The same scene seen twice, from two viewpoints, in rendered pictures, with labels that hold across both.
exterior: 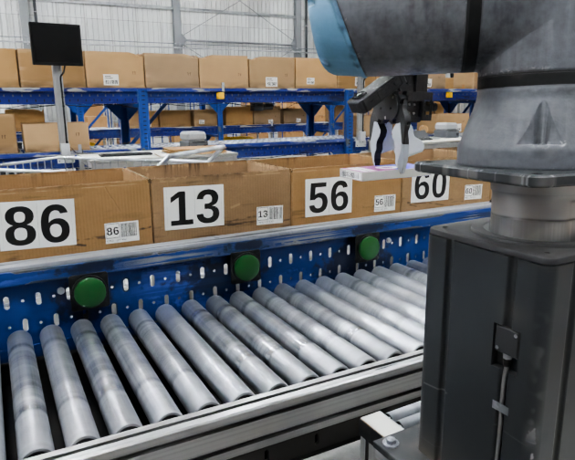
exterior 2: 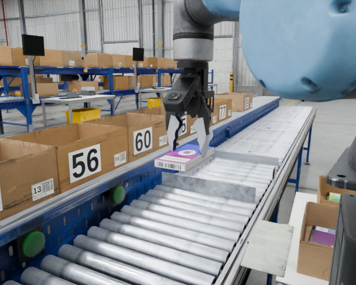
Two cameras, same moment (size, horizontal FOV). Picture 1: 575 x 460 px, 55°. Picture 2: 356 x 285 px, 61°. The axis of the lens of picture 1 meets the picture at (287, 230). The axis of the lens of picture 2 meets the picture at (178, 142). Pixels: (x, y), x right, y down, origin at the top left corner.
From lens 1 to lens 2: 0.56 m
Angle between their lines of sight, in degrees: 34
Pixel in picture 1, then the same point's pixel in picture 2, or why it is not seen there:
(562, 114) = not seen: outside the picture
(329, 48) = (339, 73)
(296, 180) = (61, 155)
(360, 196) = (105, 157)
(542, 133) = not seen: outside the picture
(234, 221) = (12, 203)
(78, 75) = not seen: outside the picture
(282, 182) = (50, 159)
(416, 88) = (203, 87)
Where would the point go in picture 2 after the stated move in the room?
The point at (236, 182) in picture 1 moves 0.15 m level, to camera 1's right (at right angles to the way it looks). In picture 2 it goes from (11, 168) to (65, 159)
